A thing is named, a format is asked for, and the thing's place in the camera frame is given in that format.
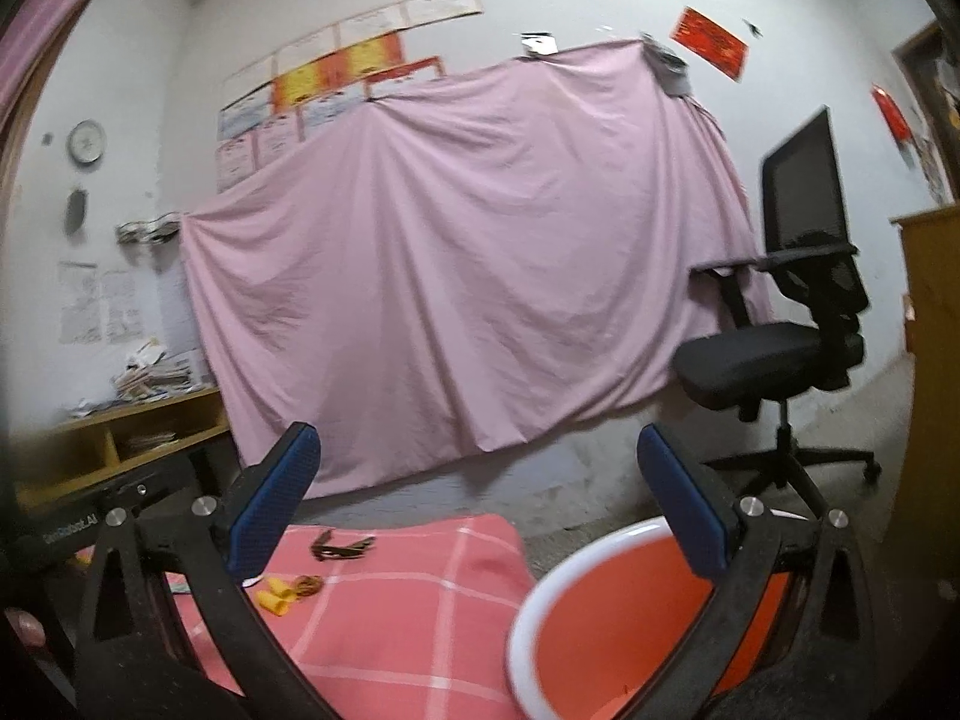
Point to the black office chair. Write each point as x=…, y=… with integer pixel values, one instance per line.
x=765, y=360

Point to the pink curtain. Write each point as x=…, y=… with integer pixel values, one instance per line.
x=45, y=7

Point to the orange plastic bucket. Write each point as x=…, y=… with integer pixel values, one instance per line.
x=622, y=645

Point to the grey cloth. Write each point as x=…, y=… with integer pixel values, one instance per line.
x=667, y=67

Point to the group of wall certificates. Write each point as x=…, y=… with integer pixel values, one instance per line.
x=330, y=67

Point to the black cap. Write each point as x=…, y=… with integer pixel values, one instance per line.
x=75, y=210

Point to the wooden window frame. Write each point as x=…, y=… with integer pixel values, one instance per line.
x=30, y=112

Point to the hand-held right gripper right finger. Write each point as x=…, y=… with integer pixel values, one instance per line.
x=686, y=502

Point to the pile of loose papers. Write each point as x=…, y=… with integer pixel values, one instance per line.
x=142, y=379

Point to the wooden shelf desk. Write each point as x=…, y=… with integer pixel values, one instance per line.
x=150, y=409

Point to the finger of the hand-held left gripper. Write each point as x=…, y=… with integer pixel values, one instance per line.
x=161, y=484

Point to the small black wall hook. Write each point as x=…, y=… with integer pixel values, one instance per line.
x=753, y=28

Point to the red paper wall decoration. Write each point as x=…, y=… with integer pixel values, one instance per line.
x=709, y=41

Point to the black white card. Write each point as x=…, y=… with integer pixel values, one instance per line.
x=538, y=45

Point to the yellow plastic roll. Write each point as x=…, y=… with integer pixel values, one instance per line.
x=274, y=595

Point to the red hanging ornament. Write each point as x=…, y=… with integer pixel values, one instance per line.
x=892, y=116

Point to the small dark metal object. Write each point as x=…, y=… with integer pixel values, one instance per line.
x=341, y=546

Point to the round wall clock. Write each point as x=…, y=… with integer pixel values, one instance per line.
x=86, y=141

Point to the pink checkered tablecloth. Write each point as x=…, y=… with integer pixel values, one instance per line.
x=390, y=630

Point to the wooden cabinet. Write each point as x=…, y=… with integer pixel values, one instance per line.
x=934, y=285

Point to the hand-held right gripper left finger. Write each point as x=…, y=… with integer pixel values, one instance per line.
x=274, y=499

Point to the pink hanging sheet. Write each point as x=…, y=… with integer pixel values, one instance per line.
x=465, y=255

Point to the white paper wall chart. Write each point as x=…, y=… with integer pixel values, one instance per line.
x=122, y=307
x=80, y=304

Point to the thin stack of shelf papers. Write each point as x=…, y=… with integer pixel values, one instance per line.
x=150, y=444

